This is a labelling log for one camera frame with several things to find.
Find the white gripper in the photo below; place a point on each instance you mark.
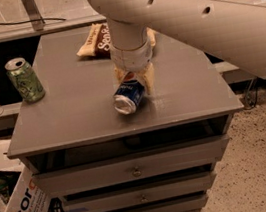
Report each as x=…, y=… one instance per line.
x=132, y=58

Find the blue pepsi can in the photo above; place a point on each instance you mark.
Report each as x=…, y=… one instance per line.
x=129, y=94

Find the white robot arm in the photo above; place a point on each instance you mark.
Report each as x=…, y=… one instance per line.
x=231, y=30

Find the green soda can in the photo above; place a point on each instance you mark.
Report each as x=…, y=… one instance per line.
x=24, y=79

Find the brown chip bag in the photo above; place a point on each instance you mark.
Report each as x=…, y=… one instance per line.
x=97, y=44

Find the grey drawer cabinet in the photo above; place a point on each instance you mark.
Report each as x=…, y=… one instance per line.
x=94, y=159

